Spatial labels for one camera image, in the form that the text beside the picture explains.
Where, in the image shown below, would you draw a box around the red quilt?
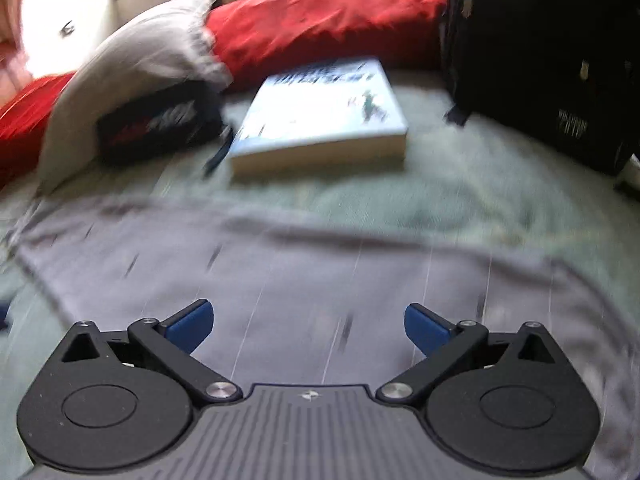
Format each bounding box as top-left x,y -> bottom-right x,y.
0,0 -> 453,186

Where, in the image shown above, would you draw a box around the blue white book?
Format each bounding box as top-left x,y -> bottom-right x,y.
227,57 -> 408,178

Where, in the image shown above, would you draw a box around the black backpack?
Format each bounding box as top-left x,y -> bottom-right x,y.
435,0 -> 640,176

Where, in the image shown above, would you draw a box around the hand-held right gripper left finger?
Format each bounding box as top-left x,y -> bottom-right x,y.
61,300 -> 241,407

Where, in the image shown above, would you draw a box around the grey green pillow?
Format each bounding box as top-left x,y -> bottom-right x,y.
37,0 -> 233,196

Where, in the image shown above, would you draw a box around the grey pants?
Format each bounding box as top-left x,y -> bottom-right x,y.
15,195 -> 640,480

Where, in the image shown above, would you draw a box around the black pencil case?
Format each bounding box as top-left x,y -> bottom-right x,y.
95,80 -> 233,176

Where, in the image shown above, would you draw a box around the orange curtain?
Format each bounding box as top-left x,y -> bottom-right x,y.
0,0 -> 25,48

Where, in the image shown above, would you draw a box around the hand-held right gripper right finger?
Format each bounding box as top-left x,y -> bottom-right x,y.
376,303 -> 556,407

